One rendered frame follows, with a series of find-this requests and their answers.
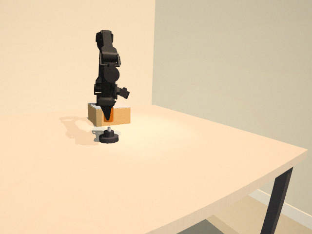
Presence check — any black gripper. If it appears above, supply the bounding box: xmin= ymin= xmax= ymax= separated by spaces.
xmin=97 ymin=81 xmax=117 ymax=120

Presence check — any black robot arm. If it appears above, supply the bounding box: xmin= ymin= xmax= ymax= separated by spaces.
xmin=94 ymin=30 xmax=130 ymax=106

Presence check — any orange knob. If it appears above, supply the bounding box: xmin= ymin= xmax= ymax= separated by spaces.
xmin=104 ymin=107 xmax=114 ymax=122

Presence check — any dark grey round pedestal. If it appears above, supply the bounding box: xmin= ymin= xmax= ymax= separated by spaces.
xmin=99 ymin=127 xmax=119 ymax=144

